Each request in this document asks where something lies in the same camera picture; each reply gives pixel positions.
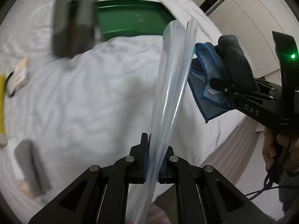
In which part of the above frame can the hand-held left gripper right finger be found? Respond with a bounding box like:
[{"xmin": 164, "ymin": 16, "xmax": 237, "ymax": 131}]
[{"xmin": 158, "ymin": 146, "xmax": 276, "ymax": 224}]

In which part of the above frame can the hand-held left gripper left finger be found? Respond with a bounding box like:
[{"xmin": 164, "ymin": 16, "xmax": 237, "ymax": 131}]
[{"xmin": 28, "ymin": 133, "xmax": 150, "ymax": 224}]

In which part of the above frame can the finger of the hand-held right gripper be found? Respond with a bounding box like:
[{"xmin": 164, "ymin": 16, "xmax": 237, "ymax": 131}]
[
  {"xmin": 190, "ymin": 58, "xmax": 208, "ymax": 75},
  {"xmin": 209, "ymin": 78, "xmax": 282, "ymax": 102}
]

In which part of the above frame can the blue microfiber cloth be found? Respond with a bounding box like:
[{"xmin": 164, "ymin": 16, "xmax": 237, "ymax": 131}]
[{"xmin": 188, "ymin": 42, "xmax": 232, "ymax": 124}]

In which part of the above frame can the grey fleece cloth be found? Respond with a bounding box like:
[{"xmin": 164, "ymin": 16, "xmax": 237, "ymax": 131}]
[{"xmin": 214, "ymin": 35, "xmax": 261, "ymax": 92}]

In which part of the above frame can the clear plastic bag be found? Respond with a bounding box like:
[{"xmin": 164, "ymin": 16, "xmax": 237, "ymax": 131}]
[{"xmin": 126, "ymin": 19, "xmax": 199, "ymax": 224}]

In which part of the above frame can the person's right forearm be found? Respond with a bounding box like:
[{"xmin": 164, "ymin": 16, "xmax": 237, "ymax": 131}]
[{"xmin": 279, "ymin": 174, "xmax": 299, "ymax": 216}]

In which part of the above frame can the person's right hand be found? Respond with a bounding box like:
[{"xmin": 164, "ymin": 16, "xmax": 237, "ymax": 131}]
[{"xmin": 262, "ymin": 127, "xmax": 284, "ymax": 175}]

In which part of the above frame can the white wardrobe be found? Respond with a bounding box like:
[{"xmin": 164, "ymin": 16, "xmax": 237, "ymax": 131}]
[{"xmin": 170, "ymin": 0, "xmax": 299, "ymax": 75}]

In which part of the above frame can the green plastic bin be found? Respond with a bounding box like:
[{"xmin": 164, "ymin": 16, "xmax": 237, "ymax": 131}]
[{"xmin": 93, "ymin": 0, "xmax": 174, "ymax": 42}]

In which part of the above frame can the white bed sheet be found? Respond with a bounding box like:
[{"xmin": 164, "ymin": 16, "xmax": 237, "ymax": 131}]
[{"xmin": 0, "ymin": 0, "xmax": 260, "ymax": 215}]

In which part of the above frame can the grey rectangular object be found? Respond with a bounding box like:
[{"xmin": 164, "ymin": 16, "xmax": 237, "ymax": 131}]
[{"xmin": 14, "ymin": 140, "xmax": 52, "ymax": 200}]

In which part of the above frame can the grey translucent container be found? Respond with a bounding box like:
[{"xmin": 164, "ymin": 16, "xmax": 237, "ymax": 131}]
[{"xmin": 51, "ymin": 0, "xmax": 101, "ymax": 60}]

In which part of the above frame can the yellow strip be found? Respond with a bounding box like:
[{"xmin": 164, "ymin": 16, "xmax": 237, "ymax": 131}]
[{"xmin": 0, "ymin": 73, "xmax": 6, "ymax": 137}]

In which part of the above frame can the black cable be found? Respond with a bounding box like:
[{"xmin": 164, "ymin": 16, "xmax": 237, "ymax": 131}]
[{"xmin": 245, "ymin": 167, "xmax": 291, "ymax": 200}]

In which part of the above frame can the black hair tie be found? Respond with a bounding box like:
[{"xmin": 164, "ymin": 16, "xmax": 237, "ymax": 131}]
[{"xmin": 5, "ymin": 71, "xmax": 17, "ymax": 98}]

